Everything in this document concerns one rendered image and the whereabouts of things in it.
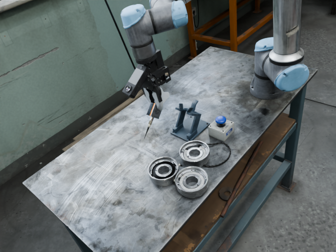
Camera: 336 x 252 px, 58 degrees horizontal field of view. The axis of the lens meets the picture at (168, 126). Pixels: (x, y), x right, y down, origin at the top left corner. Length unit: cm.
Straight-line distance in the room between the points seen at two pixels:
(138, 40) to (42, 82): 160
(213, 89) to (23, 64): 144
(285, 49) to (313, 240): 110
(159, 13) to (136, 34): 9
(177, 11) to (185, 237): 79
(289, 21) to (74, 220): 92
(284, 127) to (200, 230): 69
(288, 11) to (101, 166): 82
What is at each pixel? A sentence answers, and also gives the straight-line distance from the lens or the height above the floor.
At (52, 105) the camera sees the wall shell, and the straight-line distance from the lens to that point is 256.
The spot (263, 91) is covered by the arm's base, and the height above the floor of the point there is 84.
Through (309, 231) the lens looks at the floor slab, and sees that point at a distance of 189.
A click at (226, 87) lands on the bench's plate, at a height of 80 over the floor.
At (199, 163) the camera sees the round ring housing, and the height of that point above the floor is 83.
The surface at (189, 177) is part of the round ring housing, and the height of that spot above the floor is 82.
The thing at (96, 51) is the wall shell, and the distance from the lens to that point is 267.
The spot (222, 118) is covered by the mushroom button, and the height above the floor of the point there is 87.
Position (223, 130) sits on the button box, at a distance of 112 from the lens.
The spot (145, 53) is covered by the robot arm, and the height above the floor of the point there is 117.
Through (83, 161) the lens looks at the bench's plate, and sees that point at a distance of 121.
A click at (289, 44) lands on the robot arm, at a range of 111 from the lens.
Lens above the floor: 158
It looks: 39 degrees down
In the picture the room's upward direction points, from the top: 12 degrees counter-clockwise
